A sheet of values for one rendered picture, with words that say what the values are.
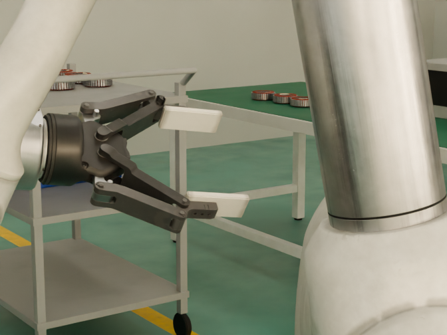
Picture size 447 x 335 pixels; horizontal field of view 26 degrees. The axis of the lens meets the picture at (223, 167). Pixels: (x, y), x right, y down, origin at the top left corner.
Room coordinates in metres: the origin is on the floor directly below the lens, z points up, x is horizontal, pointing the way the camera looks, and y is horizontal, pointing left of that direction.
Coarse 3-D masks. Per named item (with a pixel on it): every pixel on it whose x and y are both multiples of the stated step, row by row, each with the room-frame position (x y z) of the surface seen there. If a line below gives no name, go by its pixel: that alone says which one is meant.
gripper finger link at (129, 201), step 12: (96, 192) 0.95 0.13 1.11; (108, 192) 0.95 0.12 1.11; (120, 192) 0.95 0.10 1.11; (132, 192) 0.96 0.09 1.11; (96, 204) 0.96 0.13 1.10; (108, 204) 0.96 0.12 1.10; (120, 204) 0.96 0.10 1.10; (132, 204) 0.96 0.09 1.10; (144, 204) 0.95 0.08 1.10; (156, 204) 0.95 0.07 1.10; (168, 204) 0.96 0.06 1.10; (132, 216) 0.96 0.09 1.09; (144, 216) 0.96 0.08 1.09; (156, 216) 0.96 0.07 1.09; (168, 216) 0.95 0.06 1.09; (180, 216) 0.95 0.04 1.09; (168, 228) 0.96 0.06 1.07
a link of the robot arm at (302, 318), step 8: (320, 208) 0.98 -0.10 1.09; (320, 216) 0.97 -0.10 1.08; (312, 224) 0.97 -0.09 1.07; (312, 232) 0.97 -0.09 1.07; (304, 240) 0.99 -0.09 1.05; (304, 248) 0.98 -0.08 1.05; (304, 256) 0.98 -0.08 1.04; (304, 264) 0.97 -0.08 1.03; (304, 272) 0.97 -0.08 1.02; (304, 280) 0.95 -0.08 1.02; (304, 288) 0.95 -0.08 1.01; (296, 296) 1.00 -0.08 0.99; (304, 296) 0.94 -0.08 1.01; (296, 304) 0.99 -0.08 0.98; (304, 304) 0.94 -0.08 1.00; (296, 312) 0.98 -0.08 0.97; (304, 312) 0.93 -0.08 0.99; (296, 320) 0.98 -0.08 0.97; (304, 320) 0.93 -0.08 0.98; (296, 328) 0.98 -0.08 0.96; (304, 328) 0.93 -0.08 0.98
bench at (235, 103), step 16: (192, 96) 4.55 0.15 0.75; (208, 96) 4.55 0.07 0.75; (224, 96) 4.55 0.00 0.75; (240, 96) 4.55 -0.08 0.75; (224, 112) 4.25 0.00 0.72; (240, 112) 4.15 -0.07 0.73; (256, 112) 4.05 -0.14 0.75; (272, 112) 4.03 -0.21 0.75; (288, 112) 4.03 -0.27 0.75; (304, 112) 4.03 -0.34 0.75; (288, 128) 3.87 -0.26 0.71; (304, 128) 3.79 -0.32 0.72; (304, 144) 5.12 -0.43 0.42; (304, 160) 5.13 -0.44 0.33; (304, 176) 5.13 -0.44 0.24; (240, 192) 4.93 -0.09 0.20; (256, 192) 4.95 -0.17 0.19; (272, 192) 5.01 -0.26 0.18; (288, 192) 5.07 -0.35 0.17; (304, 192) 5.13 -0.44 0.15; (304, 208) 5.13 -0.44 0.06; (224, 224) 4.32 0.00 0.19; (240, 224) 4.28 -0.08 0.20; (256, 240) 4.11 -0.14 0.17; (272, 240) 4.02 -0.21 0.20
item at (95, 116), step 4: (80, 112) 1.05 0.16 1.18; (96, 112) 1.05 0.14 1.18; (80, 116) 1.06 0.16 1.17; (84, 116) 1.05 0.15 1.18; (88, 116) 1.05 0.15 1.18; (92, 116) 1.05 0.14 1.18; (96, 116) 1.05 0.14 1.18; (84, 120) 1.04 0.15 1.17; (88, 120) 1.05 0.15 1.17; (92, 120) 1.05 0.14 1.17; (96, 120) 1.05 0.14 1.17
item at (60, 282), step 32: (64, 96) 3.34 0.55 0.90; (96, 96) 3.34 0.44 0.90; (32, 192) 3.05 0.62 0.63; (64, 192) 3.42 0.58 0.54; (32, 224) 3.04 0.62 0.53; (0, 256) 3.82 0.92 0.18; (32, 256) 3.06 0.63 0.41; (64, 256) 3.82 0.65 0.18; (96, 256) 3.82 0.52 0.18; (0, 288) 3.41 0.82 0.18; (32, 288) 3.41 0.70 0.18; (64, 288) 3.41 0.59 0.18; (96, 288) 3.41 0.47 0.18; (128, 288) 3.41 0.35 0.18; (160, 288) 3.41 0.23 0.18; (32, 320) 3.07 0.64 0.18; (64, 320) 3.09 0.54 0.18
